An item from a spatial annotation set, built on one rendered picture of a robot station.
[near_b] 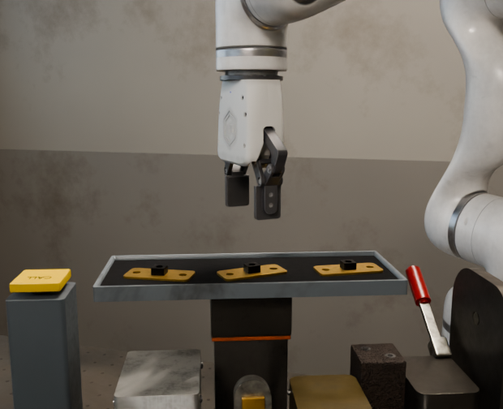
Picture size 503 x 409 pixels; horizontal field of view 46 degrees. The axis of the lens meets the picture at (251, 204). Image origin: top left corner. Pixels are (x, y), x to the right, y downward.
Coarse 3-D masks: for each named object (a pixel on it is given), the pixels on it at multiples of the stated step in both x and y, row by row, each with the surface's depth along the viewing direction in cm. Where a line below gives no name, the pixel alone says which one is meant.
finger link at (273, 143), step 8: (264, 128) 67; (272, 128) 67; (264, 136) 66; (272, 136) 66; (272, 144) 65; (280, 144) 65; (272, 152) 65; (280, 152) 64; (272, 160) 65; (280, 160) 64; (280, 168) 65
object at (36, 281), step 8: (24, 272) 75; (32, 272) 75; (40, 272) 75; (48, 272) 75; (56, 272) 75; (64, 272) 75; (16, 280) 72; (24, 280) 72; (32, 280) 72; (40, 280) 72; (48, 280) 72; (56, 280) 72; (64, 280) 73; (16, 288) 71; (24, 288) 71; (32, 288) 71; (40, 288) 71; (48, 288) 71; (56, 288) 71
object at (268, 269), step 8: (248, 264) 74; (256, 264) 74; (224, 272) 74; (232, 272) 74; (240, 272) 74; (248, 272) 73; (256, 272) 74; (264, 272) 74; (272, 272) 74; (280, 272) 74; (232, 280) 71
